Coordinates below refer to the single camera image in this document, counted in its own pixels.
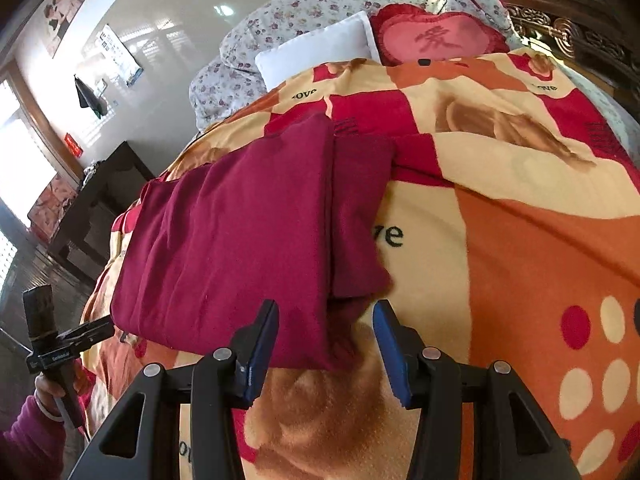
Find white pillow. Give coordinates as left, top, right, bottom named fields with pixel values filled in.
left=255, top=10, right=382, bottom=93

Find window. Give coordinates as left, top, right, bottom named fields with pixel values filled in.
left=0, top=60, right=83, bottom=221

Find person's left hand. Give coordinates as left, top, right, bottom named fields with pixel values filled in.
left=34, top=357, right=95, bottom=421

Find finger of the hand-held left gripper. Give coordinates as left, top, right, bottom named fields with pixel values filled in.
left=56, top=316, right=116, bottom=357

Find printed orange and red blanket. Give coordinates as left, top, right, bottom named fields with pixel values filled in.
left=80, top=50, right=640, bottom=480

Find white wall calendar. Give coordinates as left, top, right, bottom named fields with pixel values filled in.
left=95, top=24, right=143, bottom=86

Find pink printed box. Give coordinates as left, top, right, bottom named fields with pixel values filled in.
left=27, top=175, right=78, bottom=241

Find carved wooden headboard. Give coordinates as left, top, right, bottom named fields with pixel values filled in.
left=480, top=0, right=640, bottom=106

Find maroon fleece garment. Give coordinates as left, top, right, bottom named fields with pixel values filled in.
left=110, top=112, right=398, bottom=373

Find dark hanging cloth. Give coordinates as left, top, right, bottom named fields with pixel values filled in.
left=74, top=75, right=108, bottom=120

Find wall poster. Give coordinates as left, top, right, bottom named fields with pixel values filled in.
left=42, top=0, right=92, bottom=56

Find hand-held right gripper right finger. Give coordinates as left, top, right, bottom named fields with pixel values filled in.
left=372, top=299, right=583, bottom=480

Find person's left forearm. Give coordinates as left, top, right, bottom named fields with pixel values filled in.
left=0, top=395, right=71, bottom=480

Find dark wooden table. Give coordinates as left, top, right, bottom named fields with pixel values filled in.
left=47, top=141, right=156, bottom=281

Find red heart cushion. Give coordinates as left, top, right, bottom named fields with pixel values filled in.
left=369, top=2, right=511, bottom=67

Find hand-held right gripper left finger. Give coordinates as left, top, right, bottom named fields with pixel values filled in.
left=67, top=299, right=280, bottom=480

